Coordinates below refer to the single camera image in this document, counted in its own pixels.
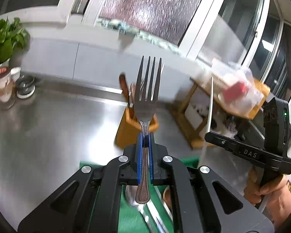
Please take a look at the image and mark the wooden utensil holder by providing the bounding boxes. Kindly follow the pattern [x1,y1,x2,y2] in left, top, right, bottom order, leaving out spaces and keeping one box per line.
[114,106,160,150]

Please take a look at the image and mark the small wooden spoon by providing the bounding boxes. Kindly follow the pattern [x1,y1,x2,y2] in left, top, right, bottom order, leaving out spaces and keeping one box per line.
[163,186,172,211]

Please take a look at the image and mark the wooden utensil in holder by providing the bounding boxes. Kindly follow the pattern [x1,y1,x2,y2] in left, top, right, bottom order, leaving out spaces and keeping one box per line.
[129,83,135,119]

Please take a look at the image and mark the green wooden tray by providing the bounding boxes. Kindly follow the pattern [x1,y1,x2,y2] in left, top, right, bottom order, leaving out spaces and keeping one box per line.
[79,157,199,232]

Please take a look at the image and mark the glass jar with label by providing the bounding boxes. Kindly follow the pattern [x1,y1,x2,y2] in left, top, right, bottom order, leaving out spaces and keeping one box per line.
[0,66,13,103]

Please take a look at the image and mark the clear plastic bag with items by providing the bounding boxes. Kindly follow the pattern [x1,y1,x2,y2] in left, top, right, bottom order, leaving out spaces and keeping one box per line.
[201,58,270,119]

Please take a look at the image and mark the large steel spoon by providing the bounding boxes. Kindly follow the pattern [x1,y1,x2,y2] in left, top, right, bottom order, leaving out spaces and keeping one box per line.
[125,185,158,232]

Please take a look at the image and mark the green potted plant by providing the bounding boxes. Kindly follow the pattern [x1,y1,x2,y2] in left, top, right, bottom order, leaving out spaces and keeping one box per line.
[0,17,30,65]

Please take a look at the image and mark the white cup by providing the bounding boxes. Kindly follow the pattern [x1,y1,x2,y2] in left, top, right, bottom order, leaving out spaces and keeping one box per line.
[11,66,21,82]

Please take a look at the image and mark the person's right hand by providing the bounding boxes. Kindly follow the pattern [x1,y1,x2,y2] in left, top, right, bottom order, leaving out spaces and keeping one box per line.
[243,168,291,228]

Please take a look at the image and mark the large wooden spoon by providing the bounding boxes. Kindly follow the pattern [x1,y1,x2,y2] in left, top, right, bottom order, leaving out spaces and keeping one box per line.
[119,73,133,118]

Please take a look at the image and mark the steel fork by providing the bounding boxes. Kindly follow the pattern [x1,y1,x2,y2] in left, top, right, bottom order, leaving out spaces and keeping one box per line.
[134,58,162,205]

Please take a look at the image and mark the white paper roll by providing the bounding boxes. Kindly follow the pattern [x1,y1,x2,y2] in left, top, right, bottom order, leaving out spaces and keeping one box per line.
[184,102,209,129]

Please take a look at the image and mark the wooden rack shelf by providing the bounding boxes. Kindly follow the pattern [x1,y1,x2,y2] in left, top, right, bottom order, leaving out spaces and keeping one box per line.
[171,77,271,150]

